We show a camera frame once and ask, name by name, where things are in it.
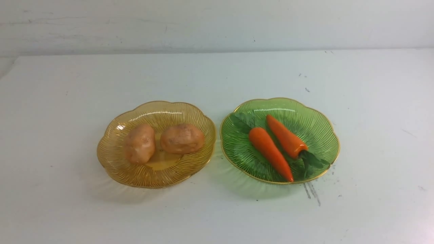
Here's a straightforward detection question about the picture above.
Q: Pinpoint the amber ribbed plastic plate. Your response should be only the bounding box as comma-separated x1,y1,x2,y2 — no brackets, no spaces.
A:
97,101,216,188

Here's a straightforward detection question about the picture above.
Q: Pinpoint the toy potato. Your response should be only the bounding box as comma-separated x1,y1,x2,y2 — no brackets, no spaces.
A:
160,124,205,155
123,124,156,165

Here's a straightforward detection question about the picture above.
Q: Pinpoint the toy carrot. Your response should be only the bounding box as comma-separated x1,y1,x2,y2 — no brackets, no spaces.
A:
229,113,294,182
266,114,331,178

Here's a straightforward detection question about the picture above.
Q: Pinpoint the green ribbed plastic plate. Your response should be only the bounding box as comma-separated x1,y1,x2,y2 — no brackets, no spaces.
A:
220,98,340,185

